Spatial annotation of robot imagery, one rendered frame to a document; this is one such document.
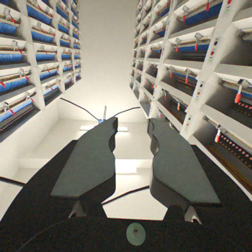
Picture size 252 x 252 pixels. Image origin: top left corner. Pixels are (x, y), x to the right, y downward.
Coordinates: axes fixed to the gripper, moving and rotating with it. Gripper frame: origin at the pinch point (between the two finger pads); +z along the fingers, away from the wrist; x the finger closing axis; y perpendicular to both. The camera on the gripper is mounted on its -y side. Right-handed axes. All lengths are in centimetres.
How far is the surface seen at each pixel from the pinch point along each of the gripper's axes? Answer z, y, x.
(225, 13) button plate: 62, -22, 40
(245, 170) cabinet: 33, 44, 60
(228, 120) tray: 38, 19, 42
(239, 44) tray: 58, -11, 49
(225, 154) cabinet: 46, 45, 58
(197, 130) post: 55, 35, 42
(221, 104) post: 57, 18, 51
